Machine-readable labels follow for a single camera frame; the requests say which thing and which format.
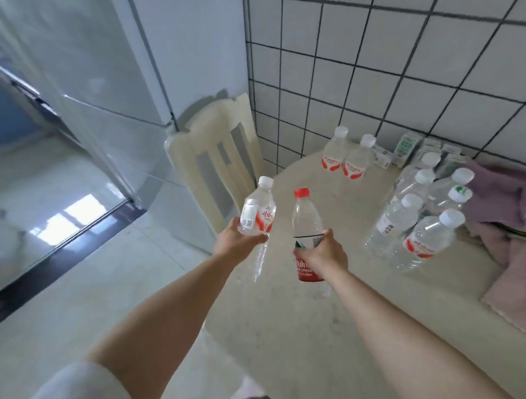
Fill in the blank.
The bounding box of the person's right hand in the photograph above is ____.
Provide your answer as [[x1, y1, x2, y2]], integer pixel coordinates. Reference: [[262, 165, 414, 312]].
[[293, 229, 349, 284]]

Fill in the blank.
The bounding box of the person's left hand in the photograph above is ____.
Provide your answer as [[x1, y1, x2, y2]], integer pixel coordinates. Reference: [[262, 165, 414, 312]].
[[212, 216, 270, 268]]

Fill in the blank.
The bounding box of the red cap water bottle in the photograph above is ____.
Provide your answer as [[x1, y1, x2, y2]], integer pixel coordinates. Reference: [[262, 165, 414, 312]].
[[292, 188, 333, 297]]

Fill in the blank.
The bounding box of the white cap water bottle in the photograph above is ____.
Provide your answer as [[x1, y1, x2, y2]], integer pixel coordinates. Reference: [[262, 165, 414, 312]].
[[343, 134, 376, 180], [321, 126, 349, 173], [238, 176, 277, 284]]

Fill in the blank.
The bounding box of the person's right forearm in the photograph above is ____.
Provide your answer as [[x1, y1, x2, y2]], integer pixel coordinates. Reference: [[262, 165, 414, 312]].
[[325, 267, 515, 399]]

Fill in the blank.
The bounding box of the person's left forearm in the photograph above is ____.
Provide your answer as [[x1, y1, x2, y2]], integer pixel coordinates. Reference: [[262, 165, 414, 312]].
[[84, 254, 243, 399]]

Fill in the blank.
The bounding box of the cluster of clear plastic bottles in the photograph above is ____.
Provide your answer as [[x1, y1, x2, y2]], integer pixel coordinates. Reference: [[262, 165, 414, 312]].
[[364, 152, 476, 273]]

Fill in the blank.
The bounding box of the small white drink carton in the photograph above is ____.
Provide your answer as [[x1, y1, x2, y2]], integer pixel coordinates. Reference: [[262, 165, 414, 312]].
[[372, 145, 394, 169]]

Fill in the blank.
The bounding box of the green and white drink carton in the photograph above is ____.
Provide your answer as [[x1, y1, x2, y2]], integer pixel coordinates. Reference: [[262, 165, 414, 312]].
[[392, 132, 424, 168]]

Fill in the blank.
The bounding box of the pink towel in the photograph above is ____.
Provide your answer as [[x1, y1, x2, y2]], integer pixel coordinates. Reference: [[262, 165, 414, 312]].
[[464, 160, 526, 334]]

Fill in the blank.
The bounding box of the white sleeve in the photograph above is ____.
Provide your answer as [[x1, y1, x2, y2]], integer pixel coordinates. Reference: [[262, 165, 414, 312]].
[[31, 361, 132, 399]]

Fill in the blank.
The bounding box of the silver refrigerator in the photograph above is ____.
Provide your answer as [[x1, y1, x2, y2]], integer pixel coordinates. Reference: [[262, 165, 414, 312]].
[[0, 0, 249, 323]]

